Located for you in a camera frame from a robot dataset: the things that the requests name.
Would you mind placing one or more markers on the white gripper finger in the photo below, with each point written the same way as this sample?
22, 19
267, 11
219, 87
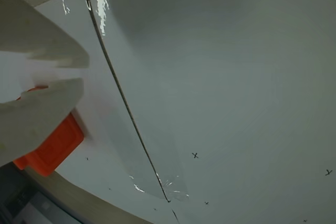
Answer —
39, 32
34, 119

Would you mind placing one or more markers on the orange plastic cube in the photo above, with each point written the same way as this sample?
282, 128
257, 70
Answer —
63, 145

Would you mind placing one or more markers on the white paper sheet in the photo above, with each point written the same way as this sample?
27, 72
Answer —
105, 134
236, 77

